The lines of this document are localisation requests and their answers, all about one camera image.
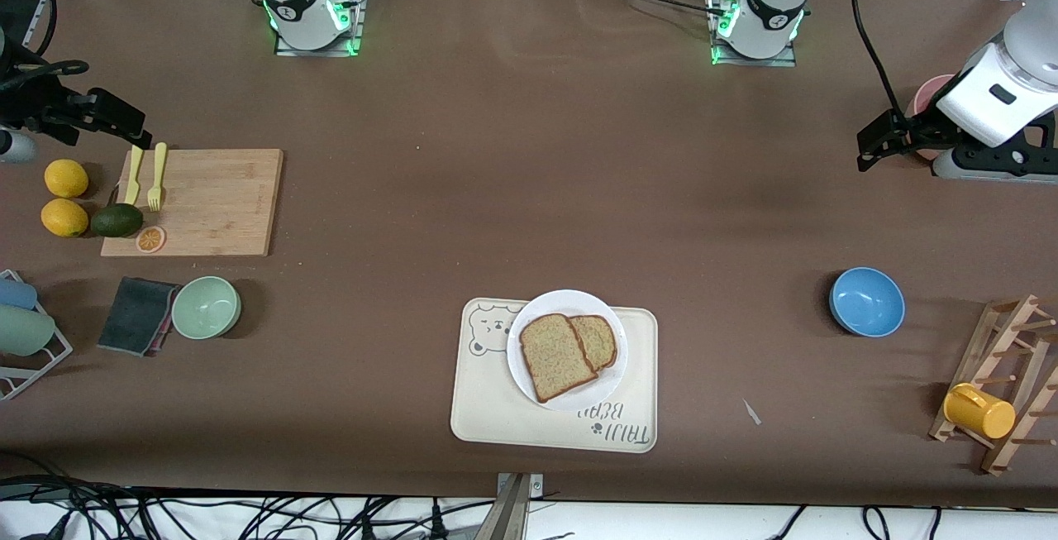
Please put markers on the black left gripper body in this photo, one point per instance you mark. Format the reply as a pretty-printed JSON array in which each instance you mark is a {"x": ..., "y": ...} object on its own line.
[{"x": 924, "y": 131}]

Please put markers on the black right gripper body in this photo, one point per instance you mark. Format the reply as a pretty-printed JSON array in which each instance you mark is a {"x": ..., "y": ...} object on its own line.
[{"x": 35, "y": 103}]

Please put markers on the round white plate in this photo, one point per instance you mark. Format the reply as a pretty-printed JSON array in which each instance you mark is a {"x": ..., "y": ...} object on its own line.
[{"x": 537, "y": 308}]

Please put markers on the plain bread slice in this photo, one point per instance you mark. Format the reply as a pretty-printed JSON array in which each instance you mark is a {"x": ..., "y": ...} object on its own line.
[{"x": 552, "y": 358}]

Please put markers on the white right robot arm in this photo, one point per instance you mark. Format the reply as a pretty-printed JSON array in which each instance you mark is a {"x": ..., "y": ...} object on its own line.
[{"x": 297, "y": 2}]

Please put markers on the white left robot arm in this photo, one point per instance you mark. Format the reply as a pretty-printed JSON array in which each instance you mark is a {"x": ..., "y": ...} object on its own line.
[{"x": 769, "y": 2}]

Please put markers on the yellow plastic fork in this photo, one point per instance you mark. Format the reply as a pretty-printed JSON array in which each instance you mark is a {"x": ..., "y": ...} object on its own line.
[{"x": 158, "y": 164}]

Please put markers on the yellow plastic knife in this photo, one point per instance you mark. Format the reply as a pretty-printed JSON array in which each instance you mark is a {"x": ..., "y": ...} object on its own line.
[{"x": 135, "y": 168}]

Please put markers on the pink bowl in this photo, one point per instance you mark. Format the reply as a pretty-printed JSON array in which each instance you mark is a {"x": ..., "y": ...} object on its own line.
[{"x": 930, "y": 97}]

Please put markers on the thin grey metal utensil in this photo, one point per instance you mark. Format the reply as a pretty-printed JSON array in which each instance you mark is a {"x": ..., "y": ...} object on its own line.
[{"x": 115, "y": 194}]

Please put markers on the yellow lemon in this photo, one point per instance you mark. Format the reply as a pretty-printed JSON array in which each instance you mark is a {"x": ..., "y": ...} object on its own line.
[
  {"x": 64, "y": 218},
  {"x": 66, "y": 179}
]

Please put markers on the dark green avocado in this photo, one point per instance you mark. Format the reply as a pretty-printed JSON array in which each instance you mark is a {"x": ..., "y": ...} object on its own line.
[{"x": 116, "y": 221}]

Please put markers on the wooden cutting board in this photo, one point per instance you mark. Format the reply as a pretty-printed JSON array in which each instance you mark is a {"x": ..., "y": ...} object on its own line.
[{"x": 207, "y": 201}]

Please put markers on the orange slice toy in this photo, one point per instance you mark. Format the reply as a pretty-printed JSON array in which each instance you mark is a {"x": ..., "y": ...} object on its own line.
[{"x": 151, "y": 240}]

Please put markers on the blue bowl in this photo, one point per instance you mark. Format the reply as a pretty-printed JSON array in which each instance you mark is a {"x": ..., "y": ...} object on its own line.
[{"x": 868, "y": 303}]

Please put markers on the pale green bowl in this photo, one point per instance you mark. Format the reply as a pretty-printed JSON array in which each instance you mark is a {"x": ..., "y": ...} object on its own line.
[{"x": 207, "y": 307}]

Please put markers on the wooden mug rack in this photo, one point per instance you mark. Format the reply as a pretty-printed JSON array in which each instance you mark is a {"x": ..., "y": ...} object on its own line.
[{"x": 1004, "y": 333}]

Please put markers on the pale green cup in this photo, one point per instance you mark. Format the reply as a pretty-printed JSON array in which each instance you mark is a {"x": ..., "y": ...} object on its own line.
[{"x": 25, "y": 331}]

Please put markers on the yellow mug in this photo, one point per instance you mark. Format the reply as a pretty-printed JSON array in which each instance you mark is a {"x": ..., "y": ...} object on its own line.
[{"x": 979, "y": 413}]

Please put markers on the small white paper scrap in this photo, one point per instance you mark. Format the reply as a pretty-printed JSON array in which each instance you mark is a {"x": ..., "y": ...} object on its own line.
[{"x": 751, "y": 413}]

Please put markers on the cream bear print tray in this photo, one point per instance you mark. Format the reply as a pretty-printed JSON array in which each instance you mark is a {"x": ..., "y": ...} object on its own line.
[{"x": 496, "y": 416}]

